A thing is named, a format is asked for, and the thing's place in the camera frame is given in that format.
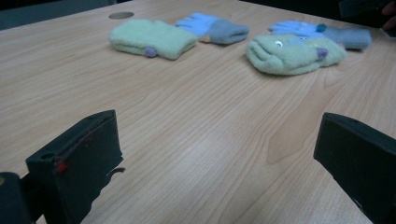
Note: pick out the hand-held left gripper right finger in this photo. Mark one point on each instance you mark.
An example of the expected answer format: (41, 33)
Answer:
(361, 155)

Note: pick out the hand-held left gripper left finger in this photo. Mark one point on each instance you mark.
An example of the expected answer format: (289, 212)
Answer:
(81, 155)

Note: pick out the blue glove with teal pompom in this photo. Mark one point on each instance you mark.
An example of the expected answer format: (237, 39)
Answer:
(348, 36)

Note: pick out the green fleece glove with eye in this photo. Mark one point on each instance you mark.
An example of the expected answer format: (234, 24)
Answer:
(289, 56)

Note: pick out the plain green fleece glove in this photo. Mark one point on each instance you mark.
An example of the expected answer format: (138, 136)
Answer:
(146, 37)

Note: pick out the blue glove with grey cuff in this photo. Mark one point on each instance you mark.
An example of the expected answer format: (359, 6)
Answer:
(221, 31)

